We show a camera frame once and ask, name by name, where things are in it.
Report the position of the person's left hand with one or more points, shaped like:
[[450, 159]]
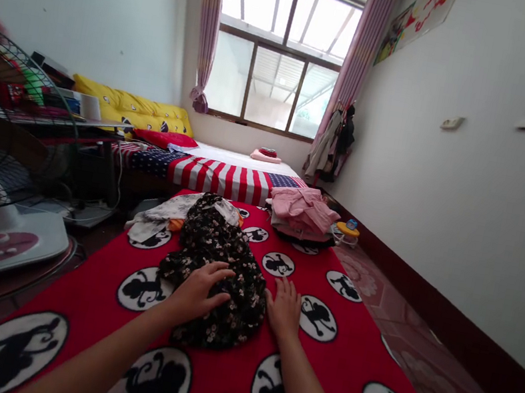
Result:
[[198, 289]]

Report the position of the person's right hand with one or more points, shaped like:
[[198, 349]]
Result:
[[284, 312]]

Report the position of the black floral garment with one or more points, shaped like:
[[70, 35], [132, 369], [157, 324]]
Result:
[[218, 244]]

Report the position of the orange cloth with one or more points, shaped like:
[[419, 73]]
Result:
[[176, 225]]

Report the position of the white patterned garment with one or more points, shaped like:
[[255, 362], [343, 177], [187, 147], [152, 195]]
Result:
[[163, 212]]

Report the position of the yellow round toy table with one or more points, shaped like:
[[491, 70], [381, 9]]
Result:
[[348, 234]]

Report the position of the pink garment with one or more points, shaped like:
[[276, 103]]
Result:
[[306, 207]]

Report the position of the red blanket with monkey circles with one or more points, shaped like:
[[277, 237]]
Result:
[[89, 288]]

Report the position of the small blue clock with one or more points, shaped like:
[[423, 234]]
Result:
[[352, 224]]

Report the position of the bed with striped star sheet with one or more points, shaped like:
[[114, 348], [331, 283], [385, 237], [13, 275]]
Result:
[[225, 177]]

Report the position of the pink folded towel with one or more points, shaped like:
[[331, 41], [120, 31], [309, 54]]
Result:
[[265, 158]]

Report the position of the red folded cloth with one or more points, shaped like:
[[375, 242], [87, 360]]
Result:
[[268, 152]]

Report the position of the red pillow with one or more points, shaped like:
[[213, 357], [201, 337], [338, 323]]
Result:
[[163, 138]]

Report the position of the hanging clothes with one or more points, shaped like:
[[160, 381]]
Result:
[[333, 143]]

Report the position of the yellow headboard cushion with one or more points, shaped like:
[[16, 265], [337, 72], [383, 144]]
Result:
[[131, 105]]

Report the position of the cluttered desk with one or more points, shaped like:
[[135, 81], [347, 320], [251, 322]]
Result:
[[68, 119]]

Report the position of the pink striped curtain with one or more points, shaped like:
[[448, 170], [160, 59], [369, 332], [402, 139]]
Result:
[[206, 34], [362, 46]]

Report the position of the window with brown frame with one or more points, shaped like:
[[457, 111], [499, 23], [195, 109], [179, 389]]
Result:
[[279, 57]]

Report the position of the white wall socket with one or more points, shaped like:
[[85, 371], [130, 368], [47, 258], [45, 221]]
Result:
[[452, 123]]

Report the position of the colourful wall poster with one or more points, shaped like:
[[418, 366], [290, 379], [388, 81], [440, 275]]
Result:
[[416, 18]]

